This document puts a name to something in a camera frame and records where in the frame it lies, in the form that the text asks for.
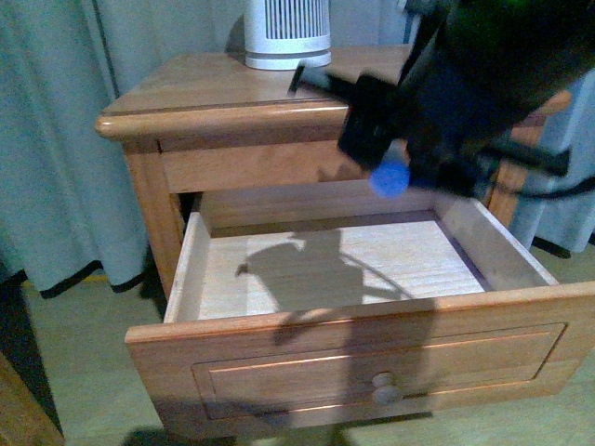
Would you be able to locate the upper drawer wooden knob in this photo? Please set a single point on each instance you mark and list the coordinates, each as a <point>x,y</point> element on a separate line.
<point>385,390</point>

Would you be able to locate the grey pleated curtain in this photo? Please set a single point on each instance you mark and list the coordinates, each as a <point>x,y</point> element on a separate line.
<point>67,203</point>

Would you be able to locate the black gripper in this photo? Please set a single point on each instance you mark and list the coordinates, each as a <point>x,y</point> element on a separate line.
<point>477,68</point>

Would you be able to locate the white slatted air purifier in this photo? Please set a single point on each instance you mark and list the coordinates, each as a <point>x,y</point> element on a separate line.
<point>280,34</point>

